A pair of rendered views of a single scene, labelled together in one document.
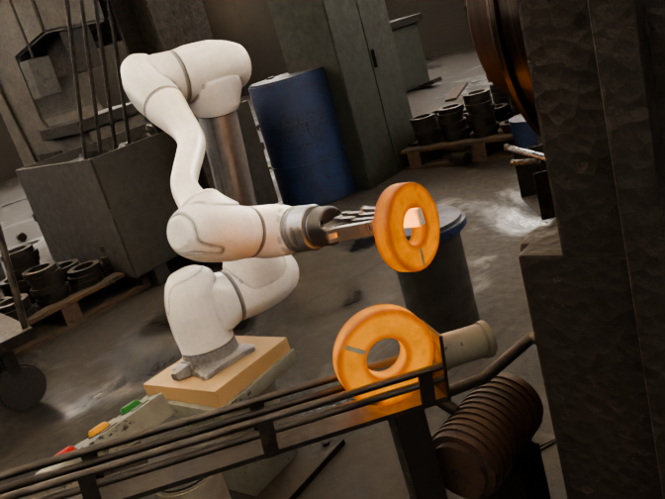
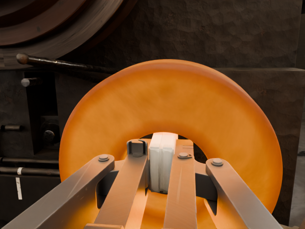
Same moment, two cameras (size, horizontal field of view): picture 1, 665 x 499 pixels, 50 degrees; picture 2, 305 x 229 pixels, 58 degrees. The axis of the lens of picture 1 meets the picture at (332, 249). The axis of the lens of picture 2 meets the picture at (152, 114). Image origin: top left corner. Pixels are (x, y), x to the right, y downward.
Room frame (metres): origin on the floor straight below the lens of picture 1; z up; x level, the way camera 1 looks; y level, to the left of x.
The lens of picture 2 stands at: (1.29, 0.01, 0.91)
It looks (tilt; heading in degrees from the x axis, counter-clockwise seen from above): 14 degrees down; 234
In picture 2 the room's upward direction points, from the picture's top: 1 degrees counter-clockwise
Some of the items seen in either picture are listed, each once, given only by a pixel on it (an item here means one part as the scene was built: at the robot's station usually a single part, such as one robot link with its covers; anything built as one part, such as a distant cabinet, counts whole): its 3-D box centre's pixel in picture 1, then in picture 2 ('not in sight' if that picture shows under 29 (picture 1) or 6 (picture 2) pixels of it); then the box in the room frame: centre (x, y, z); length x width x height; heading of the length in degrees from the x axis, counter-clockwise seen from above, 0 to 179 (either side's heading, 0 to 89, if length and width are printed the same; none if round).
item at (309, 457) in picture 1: (239, 431); not in sight; (1.84, 0.41, 0.16); 0.40 x 0.40 x 0.31; 50
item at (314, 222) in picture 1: (335, 225); not in sight; (1.28, -0.02, 0.83); 0.09 x 0.08 x 0.07; 47
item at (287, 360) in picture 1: (221, 379); not in sight; (1.84, 0.41, 0.33); 0.32 x 0.32 x 0.04; 50
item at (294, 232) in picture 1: (308, 228); not in sight; (1.33, 0.03, 0.83); 0.09 x 0.06 x 0.09; 137
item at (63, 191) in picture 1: (154, 190); not in sight; (4.63, 1.01, 0.43); 1.23 x 0.93 x 0.87; 135
